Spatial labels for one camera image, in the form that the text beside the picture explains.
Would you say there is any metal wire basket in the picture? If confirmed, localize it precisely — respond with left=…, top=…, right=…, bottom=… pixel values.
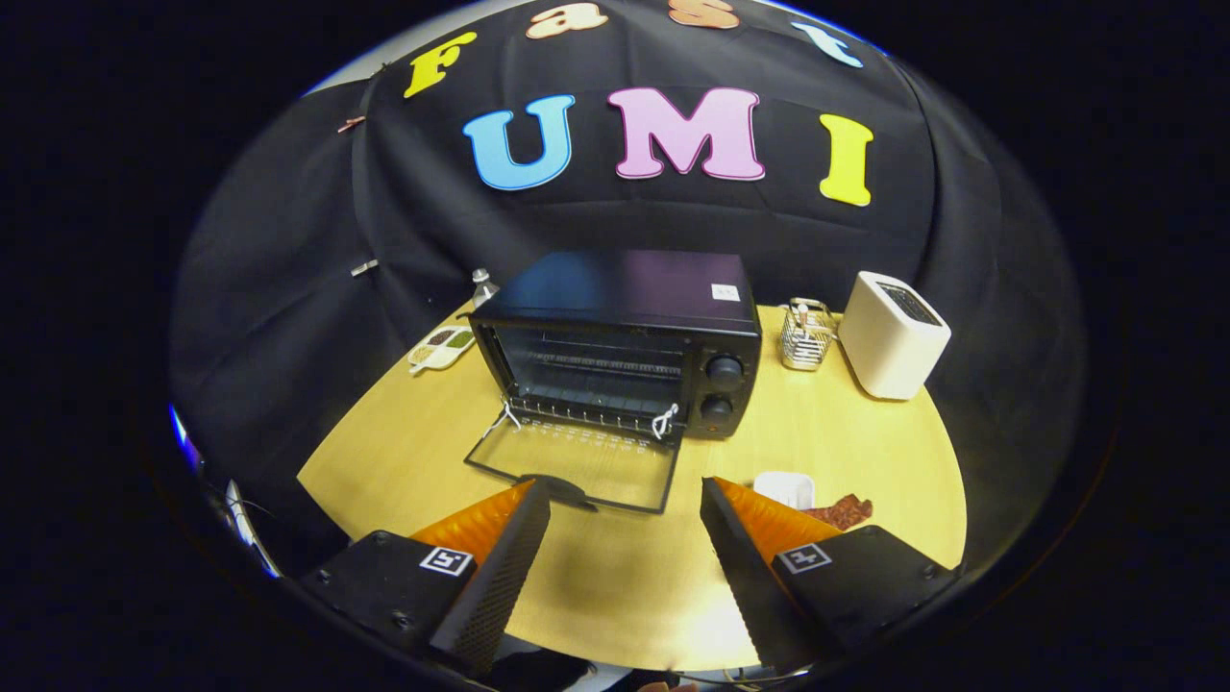
left=778, top=298, right=837, bottom=372

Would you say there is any white bread toaster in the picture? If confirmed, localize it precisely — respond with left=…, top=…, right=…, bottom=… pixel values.
left=838, top=271, right=952, bottom=401

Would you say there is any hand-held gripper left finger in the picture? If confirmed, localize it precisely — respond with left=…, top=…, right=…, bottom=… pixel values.
left=298, top=479, right=554, bottom=679

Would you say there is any small white plate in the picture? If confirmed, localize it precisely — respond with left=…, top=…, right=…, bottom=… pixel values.
left=752, top=471, right=816, bottom=510

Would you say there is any reddish-brown meat slice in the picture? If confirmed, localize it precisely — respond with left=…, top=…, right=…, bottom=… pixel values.
left=805, top=494, right=873, bottom=531

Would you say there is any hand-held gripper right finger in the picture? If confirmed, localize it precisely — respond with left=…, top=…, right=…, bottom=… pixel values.
left=700, top=476, right=962, bottom=674

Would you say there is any black toaster oven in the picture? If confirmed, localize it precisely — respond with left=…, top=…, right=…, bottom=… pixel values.
left=463, top=250, right=763, bottom=515

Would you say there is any white divided grain tray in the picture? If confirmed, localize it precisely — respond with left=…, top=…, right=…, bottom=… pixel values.
left=407, top=325, right=477, bottom=376

